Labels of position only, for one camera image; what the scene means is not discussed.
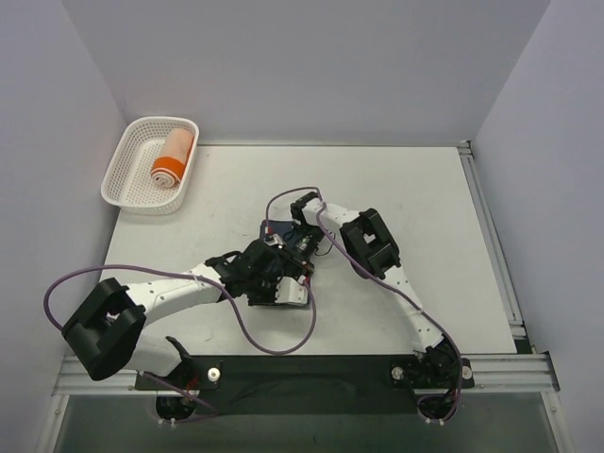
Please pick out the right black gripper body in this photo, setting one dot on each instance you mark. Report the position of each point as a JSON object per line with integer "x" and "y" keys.
{"x": 293, "y": 255}

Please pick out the rolled orange towel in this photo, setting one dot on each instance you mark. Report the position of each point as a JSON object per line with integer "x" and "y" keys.
{"x": 169, "y": 167}

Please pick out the dark blue towel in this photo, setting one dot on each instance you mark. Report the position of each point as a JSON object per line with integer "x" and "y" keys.
{"x": 284, "y": 229}

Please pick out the white perforated plastic basket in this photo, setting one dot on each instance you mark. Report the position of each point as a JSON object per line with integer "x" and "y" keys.
{"x": 128, "y": 184}

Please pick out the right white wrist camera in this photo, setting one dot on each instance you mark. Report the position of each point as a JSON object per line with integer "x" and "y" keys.
{"x": 274, "y": 240}

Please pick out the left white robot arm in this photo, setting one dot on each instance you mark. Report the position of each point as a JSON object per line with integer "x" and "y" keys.
{"x": 106, "y": 331}

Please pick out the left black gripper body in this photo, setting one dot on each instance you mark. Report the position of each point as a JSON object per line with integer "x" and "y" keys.
{"x": 263, "y": 293}

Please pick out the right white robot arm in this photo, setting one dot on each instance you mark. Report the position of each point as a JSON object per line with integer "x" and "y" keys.
{"x": 364, "y": 240}

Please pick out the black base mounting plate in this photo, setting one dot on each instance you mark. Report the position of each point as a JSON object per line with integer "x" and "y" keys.
{"x": 312, "y": 385}

